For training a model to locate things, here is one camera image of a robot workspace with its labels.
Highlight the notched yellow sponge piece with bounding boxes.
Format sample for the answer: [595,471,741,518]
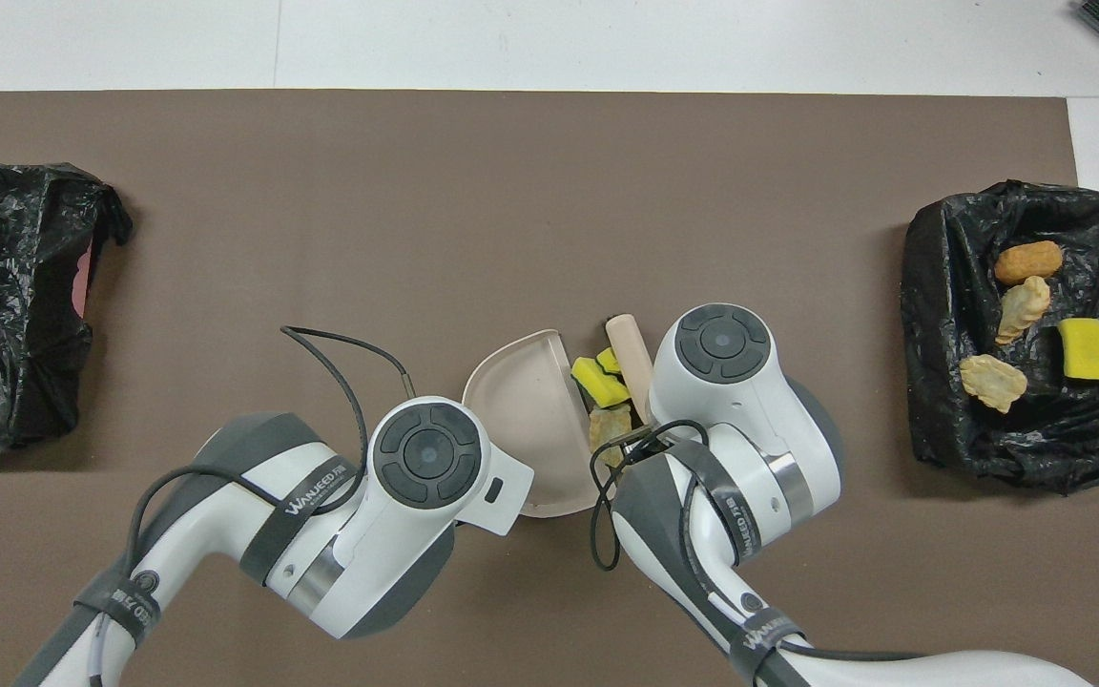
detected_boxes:
[570,357,633,409]

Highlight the beige plastic dustpan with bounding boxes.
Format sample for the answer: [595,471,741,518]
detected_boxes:
[461,329,600,519]

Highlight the beige hand brush black bristles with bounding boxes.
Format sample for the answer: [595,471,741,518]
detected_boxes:
[604,314,655,426]

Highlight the beige blocky foam chunk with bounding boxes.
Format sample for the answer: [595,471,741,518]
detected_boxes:
[589,403,634,468]

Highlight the orange striped croissant piece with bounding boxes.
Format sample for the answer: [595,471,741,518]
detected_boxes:
[959,354,1028,414]

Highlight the pale ridged foam chunk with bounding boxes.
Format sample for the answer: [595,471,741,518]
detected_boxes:
[994,275,1052,347]

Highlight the golden brown bread roll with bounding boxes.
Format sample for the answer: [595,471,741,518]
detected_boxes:
[994,240,1065,286]

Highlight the plain yellow sponge piece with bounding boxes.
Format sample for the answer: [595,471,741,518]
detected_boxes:
[1055,318,1099,382]

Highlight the brown paper table mat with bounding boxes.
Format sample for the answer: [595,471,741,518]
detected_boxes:
[0,90,1099,687]

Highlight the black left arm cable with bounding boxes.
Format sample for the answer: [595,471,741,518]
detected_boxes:
[125,325,415,583]

